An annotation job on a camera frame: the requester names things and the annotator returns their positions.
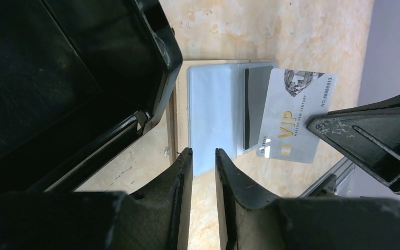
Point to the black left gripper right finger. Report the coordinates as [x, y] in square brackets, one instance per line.
[251, 217]

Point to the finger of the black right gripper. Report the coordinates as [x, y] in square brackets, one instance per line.
[367, 135]

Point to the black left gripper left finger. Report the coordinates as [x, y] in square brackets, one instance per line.
[156, 216]

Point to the white VIP card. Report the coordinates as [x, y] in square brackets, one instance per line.
[293, 98]

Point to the black card holder box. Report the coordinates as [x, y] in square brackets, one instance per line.
[80, 81]

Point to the aluminium frame rail front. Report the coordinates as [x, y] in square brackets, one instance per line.
[336, 182]

